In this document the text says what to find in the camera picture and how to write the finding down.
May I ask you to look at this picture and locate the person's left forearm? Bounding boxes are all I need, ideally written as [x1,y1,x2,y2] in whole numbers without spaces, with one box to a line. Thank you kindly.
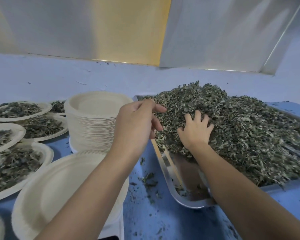
[34,149,140,240]

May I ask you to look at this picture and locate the person's right hand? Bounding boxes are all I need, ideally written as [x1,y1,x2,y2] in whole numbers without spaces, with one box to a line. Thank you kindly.
[177,110,214,151]

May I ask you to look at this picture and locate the person's left hand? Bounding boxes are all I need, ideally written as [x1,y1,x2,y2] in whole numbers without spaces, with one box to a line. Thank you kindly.
[110,99,167,163]

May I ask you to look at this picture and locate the person's right forearm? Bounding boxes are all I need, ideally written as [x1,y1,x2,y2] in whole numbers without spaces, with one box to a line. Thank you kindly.
[189,143,300,240]

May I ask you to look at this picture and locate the large empty white paper plate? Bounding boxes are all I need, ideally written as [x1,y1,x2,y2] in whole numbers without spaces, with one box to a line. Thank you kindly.
[11,150,129,240]

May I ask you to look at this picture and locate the pile of dried green leaves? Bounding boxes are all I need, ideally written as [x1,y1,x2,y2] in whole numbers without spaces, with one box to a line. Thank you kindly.
[140,81,300,188]

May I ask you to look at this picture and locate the stack of white paper plates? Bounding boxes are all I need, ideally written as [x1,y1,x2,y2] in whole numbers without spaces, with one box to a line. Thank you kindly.
[64,91,134,153]

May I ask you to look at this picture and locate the scattered dried leaf crumbs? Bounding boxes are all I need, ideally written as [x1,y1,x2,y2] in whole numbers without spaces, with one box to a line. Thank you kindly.
[129,157,166,206]

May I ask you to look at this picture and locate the steel tray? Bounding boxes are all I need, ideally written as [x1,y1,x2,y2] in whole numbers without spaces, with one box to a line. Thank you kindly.
[133,94,300,210]

